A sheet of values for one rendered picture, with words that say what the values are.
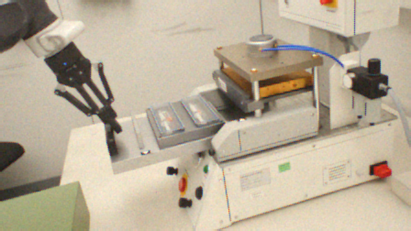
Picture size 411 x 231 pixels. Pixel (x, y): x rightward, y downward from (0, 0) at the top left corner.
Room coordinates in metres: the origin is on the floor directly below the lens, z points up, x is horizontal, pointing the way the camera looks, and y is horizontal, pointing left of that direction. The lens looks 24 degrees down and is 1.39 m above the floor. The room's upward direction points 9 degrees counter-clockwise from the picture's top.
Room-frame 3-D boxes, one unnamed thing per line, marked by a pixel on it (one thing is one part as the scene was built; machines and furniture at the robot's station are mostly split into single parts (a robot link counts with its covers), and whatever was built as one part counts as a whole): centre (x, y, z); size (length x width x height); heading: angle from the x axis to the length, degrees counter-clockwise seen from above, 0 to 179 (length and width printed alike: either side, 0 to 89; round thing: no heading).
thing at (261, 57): (0.94, -0.21, 1.08); 0.31 x 0.24 x 0.13; 12
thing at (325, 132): (0.96, -0.21, 0.93); 0.46 x 0.35 x 0.01; 102
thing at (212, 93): (1.08, -0.08, 0.96); 0.25 x 0.05 x 0.07; 102
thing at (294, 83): (0.95, -0.17, 1.07); 0.22 x 0.17 x 0.10; 12
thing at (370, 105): (0.77, -0.35, 1.05); 0.15 x 0.05 x 0.15; 12
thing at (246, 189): (0.94, -0.17, 0.84); 0.53 x 0.37 x 0.17; 102
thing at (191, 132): (0.91, 0.05, 0.98); 0.20 x 0.17 x 0.03; 12
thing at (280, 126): (0.81, -0.13, 0.96); 0.26 x 0.05 x 0.07; 102
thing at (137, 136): (0.90, 0.10, 0.97); 0.30 x 0.22 x 0.08; 102
